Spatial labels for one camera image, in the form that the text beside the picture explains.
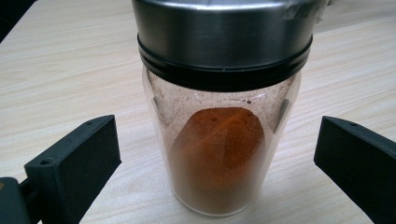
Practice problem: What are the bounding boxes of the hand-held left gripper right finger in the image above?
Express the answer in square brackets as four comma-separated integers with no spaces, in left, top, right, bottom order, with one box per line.
[313,115,396,224]

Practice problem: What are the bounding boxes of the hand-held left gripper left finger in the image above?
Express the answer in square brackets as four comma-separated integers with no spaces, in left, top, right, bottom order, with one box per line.
[23,114,122,224]

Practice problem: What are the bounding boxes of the glass spice jar orange powder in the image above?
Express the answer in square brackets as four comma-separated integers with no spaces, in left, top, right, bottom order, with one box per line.
[131,0,314,217]

